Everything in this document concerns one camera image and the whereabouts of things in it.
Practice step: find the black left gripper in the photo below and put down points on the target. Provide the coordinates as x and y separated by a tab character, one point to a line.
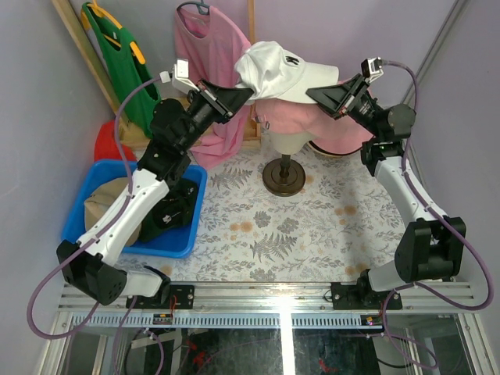
215	103

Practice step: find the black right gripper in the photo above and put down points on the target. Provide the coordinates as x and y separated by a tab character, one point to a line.
341	100

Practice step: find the beige straw hat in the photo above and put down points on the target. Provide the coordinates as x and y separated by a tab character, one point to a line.
322	152

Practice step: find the pink baseball cap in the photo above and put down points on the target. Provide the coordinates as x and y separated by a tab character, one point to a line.
289	117

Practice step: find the dark round mannequin stand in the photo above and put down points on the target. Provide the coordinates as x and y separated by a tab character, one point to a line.
283	177

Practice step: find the blue plastic bin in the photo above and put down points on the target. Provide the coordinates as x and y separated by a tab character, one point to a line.
175	243

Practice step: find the pink bucket hat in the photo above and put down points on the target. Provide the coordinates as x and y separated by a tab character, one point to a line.
340	139

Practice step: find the beige mannequin head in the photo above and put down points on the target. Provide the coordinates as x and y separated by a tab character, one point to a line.
289	144

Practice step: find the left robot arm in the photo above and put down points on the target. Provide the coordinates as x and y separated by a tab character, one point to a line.
89	263

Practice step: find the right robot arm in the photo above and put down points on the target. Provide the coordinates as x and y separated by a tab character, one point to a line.
427	250

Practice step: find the pink t-shirt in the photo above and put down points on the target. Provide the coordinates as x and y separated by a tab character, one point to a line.
212	44

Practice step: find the blue-grey hanger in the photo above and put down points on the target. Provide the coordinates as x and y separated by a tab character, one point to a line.
201	6

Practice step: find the wooden clothes rack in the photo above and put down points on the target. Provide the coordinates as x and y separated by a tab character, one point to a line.
129	132

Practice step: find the green tank top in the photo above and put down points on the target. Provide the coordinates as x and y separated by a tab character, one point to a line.
125	72

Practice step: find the green and white baseball cap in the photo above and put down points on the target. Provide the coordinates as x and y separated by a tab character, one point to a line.
173	211

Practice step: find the floral table mat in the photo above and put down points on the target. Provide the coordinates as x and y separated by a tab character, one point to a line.
341	223

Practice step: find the red cloth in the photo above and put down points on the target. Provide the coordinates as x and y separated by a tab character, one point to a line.
105	145

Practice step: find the yellow hanger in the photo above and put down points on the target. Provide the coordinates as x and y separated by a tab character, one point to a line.
100	12

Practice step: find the beige cap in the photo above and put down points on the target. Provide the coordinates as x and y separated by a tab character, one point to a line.
96	205

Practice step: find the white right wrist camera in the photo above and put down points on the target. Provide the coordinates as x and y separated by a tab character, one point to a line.
372	69

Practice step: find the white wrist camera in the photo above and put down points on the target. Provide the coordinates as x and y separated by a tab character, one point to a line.
372	69
179	77

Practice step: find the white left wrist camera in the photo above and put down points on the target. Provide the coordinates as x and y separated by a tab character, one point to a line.
179	77

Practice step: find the aluminium corner post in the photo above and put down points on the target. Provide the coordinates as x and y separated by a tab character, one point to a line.
451	20

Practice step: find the aluminium mounting rail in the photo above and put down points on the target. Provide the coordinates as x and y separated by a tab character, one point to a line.
241	305

